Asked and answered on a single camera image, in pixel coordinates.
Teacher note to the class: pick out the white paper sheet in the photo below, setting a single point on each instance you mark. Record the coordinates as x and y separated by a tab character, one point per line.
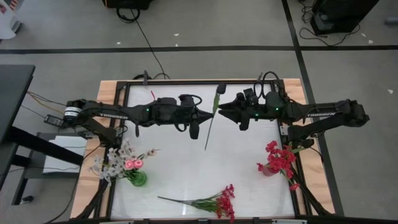
65	155

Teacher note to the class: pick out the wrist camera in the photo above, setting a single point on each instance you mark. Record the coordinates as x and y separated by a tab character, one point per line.
186	100
250	96

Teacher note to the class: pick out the red flower bunch green stems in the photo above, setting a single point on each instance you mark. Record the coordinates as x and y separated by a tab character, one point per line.
217	203

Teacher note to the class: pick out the pink rose flower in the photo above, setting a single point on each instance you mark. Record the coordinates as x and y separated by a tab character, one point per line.
138	163
129	165

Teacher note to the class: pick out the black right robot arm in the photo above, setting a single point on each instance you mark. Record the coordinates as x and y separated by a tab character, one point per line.
298	112

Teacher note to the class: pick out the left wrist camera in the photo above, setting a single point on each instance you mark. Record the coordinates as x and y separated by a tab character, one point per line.
186	100

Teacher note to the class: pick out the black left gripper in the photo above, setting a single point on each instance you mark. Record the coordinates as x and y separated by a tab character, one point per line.
185	115

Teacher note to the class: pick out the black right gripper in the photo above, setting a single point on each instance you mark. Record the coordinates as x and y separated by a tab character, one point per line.
252	112

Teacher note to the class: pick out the pink glass vase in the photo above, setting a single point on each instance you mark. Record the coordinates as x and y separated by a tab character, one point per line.
269	171

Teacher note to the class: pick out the wooden table board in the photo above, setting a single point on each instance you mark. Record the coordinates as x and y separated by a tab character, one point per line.
323	186

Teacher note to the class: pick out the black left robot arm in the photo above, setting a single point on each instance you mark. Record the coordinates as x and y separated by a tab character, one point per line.
136	113

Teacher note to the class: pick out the large black equipment case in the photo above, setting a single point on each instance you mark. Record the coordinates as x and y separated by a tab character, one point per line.
342	12

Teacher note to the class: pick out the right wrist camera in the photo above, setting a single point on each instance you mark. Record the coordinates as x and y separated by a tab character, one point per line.
250	96

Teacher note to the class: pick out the green glass vase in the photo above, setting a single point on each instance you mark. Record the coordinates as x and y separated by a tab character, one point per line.
138	179

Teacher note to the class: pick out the white flower spray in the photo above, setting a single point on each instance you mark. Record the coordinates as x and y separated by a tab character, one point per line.
113	161

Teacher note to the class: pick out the black power brick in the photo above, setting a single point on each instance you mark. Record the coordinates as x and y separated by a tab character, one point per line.
53	120

